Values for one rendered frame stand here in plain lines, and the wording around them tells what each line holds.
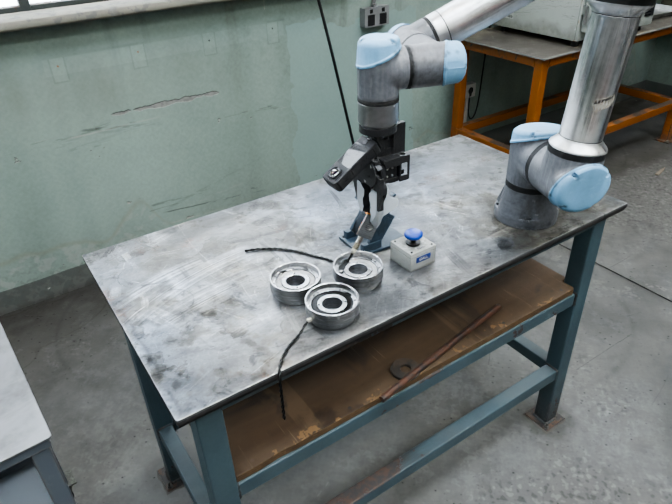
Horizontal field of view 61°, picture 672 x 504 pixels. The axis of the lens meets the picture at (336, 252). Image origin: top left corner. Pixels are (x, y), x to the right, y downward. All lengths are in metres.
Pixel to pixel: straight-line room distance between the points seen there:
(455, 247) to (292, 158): 1.77
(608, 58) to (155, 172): 1.99
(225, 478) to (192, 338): 0.27
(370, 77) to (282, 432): 0.73
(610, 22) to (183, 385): 0.98
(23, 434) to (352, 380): 0.66
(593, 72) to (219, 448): 0.97
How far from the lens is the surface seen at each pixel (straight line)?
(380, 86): 1.03
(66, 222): 2.69
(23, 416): 1.28
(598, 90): 1.23
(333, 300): 1.13
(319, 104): 2.98
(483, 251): 1.33
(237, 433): 1.27
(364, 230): 1.16
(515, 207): 1.43
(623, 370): 2.35
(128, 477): 1.99
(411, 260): 1.23
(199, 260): 1.34
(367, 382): 1.34
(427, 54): 1.06
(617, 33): 1.21
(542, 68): 3.03
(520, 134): 1.37
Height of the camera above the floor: 1.51
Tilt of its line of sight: 33 degrees down
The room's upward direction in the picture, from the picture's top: 2 degrees counter-clockwise
